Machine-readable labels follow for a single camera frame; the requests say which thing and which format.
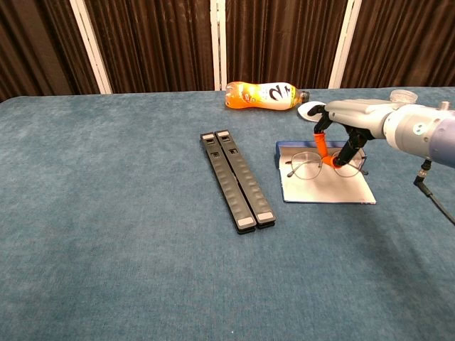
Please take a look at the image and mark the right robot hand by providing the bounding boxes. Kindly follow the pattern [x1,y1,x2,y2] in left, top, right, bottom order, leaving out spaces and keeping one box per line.
[306,99,395,168]

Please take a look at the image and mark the thin metal frame eyeglasses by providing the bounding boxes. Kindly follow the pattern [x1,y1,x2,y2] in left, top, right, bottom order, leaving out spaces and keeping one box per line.
[285,151,369,180]

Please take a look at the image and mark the blue white glasses box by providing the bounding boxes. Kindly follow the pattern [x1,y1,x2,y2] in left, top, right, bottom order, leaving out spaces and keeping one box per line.
[274,140,378,205]

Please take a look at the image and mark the black folding metal stand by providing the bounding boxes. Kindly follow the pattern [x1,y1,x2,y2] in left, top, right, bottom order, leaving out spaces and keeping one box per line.
[199,129,277,235]

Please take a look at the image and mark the white computer mouse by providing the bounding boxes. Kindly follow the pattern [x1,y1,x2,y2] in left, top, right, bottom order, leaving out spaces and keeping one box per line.
[296,100,326,124]

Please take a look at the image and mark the clear jar of clips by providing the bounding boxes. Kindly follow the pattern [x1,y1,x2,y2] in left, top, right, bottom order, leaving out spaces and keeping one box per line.
[389,89,419,105]

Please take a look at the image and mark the brown pleated screen panel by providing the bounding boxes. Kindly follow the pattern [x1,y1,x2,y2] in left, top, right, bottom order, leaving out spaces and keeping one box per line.
[217,0,356,90]
[76,0,219,95]
[0,0,104,103]
[328,0,455,90]

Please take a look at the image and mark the orange drink bottle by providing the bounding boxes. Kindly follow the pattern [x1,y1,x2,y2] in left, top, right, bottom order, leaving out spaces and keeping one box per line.
[224,81,311,112]

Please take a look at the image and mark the blue velvet table cloth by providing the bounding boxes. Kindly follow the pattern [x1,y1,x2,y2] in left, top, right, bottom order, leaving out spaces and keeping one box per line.
[0,87,455,341]

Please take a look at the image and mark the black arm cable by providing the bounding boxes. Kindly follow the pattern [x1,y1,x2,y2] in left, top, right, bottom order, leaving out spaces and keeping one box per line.
[413,159,455,227]

